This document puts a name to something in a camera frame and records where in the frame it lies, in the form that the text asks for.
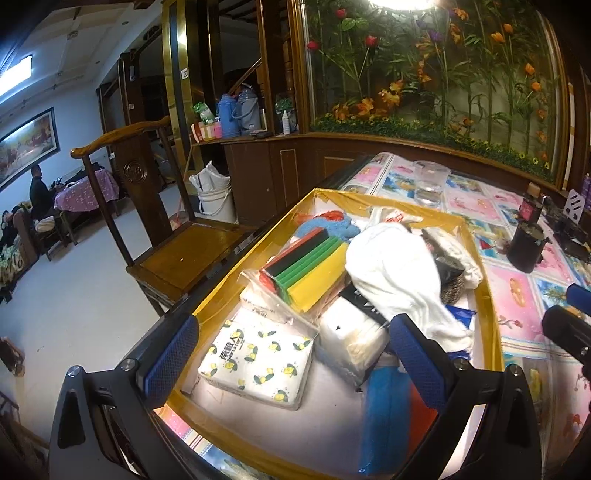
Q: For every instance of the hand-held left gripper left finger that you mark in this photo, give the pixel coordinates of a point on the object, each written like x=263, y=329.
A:
x=171, y=355

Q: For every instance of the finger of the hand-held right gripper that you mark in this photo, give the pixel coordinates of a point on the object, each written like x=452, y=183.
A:
x=579, y=294
x=568, y=330

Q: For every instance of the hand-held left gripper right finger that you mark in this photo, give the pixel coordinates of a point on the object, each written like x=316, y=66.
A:
x=415, y=355

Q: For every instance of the blue tissue pack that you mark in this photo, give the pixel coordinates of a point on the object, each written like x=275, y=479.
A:
x=461, y=314

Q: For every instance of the white face towel pack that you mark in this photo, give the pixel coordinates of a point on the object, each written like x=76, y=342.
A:
x=351, y=337

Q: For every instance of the blue and orange cloth pack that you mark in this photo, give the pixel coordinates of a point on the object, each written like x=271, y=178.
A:
x=383, y=415

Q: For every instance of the brown knit cloth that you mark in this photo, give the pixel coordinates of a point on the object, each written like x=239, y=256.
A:
x=455, y=288

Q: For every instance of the white towel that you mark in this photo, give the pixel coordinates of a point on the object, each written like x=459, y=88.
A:
x=392, y=272

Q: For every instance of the lemon print tissue pack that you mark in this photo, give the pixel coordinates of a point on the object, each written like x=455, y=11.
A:
x=258, y=360

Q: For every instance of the yellow taped cardboard box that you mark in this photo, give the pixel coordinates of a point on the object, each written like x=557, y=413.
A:
x=323, y=401

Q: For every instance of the coloured sponge pack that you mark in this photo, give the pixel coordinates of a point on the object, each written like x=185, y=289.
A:
x=304, y=272

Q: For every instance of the blue and red fluffy cloth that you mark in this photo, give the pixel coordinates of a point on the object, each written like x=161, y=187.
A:
x=323, y=228

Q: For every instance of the black device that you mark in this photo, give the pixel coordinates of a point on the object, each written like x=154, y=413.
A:
x=572, y=240

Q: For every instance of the printed cartoon tablecloth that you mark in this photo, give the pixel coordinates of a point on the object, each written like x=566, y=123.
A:
x=517, y=300

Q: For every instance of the black cylindrical container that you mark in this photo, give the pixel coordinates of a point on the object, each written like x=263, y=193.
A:
x=526, y=251

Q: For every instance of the grey phone stand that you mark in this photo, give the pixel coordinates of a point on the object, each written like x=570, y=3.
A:
x=577, y=205

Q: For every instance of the black jar with red label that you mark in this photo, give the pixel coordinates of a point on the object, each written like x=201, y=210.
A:
x=531, y=207

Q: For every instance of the wooden chair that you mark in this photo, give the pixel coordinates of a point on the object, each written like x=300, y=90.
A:
x=184, y=254

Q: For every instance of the purple bottle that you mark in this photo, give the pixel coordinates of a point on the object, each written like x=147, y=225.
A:
x=586, y=187

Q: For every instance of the white plastic bucket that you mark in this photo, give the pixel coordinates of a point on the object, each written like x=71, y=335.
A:
x=217, y=203

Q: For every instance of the clear plastic cup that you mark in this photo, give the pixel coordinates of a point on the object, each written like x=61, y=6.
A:
x=431, y=189

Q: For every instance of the table with purple cloth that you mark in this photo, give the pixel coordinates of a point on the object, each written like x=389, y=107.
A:
x=87, y=189

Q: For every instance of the pink box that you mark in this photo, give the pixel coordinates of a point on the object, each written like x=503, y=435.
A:
x=210, y=131

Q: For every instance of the green snack bag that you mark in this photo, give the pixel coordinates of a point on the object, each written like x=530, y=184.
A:
x=203, y=113

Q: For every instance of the blue thermos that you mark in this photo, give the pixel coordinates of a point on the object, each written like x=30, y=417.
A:
x=228, y=117

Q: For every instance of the grey thermos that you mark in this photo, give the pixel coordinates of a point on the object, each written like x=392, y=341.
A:
x=249, y=115

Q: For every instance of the white spray bottle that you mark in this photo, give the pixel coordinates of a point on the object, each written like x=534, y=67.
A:
x=286, y=124

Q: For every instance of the artificial flower display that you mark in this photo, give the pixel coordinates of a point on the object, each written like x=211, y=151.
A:
x=415, y=69

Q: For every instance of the ceiling light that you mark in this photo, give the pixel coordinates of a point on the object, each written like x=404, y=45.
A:
x=16, y=76

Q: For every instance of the framed wall painting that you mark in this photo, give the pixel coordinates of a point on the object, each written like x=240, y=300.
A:
x=27, y=143

